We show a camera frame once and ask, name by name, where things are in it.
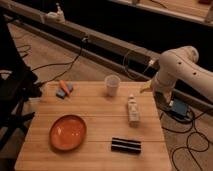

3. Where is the orange ceramic bowl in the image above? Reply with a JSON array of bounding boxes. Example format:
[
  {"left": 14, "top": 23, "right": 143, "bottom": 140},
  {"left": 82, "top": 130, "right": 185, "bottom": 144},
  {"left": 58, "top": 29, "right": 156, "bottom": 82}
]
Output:
[{"left": 49, "top": 115, "right": 87, "bottom": 151}]

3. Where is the blue power adapter box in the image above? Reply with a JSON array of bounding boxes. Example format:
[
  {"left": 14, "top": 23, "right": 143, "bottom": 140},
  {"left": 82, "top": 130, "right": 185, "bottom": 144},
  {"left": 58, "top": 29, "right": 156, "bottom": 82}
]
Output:
[{"left": 170, "top": 98, "right": 188, "bottom": 117}]

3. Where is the long metal rail beam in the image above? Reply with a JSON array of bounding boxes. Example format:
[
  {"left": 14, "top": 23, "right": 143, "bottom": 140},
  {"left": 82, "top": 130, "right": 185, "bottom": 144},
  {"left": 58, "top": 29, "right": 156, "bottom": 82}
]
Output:
[{"left": 0, "top": 0, "right": 213, "bottom": 110}]

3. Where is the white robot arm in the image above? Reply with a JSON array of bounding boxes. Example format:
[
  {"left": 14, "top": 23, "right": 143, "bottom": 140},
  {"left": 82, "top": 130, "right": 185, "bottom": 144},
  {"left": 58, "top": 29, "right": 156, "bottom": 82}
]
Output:
[{"left": 140, "top": 46, "right": 213, "bottom": 102}]

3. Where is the white clamp on rail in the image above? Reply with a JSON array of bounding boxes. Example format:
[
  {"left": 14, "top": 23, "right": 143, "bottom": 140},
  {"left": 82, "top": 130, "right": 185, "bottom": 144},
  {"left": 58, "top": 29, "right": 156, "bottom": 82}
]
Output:
[{"left": 45, "top": 3, "right": 65, "bottom": 23}]

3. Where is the black rectangular box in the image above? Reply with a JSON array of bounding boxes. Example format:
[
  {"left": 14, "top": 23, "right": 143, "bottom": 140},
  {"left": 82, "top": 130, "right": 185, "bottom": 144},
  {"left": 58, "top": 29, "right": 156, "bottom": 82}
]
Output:
[{"left": 111, "top": 137, "right": 141, "bottom": 154}]

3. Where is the white squeeze bottle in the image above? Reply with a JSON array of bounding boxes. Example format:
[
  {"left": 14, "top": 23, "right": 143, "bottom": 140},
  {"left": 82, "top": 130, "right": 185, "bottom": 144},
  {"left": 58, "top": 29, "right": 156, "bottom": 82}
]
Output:
[{"left": 127, "top": 94, "right": 140, "bottom": 127}]

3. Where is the black floor cable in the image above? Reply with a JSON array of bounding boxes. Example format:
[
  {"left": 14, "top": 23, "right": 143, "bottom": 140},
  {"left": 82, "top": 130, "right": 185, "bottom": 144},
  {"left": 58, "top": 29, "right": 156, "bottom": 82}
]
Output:
[{"left": 31, "top": 37, "right": 90, "bottom": 85}]

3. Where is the orange marker pen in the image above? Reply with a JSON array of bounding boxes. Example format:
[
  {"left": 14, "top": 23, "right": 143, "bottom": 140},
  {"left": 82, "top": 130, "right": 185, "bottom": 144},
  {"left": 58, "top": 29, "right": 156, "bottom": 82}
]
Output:
[{"left": 59, "top": 80, "right": 70, "bottom": 96}]

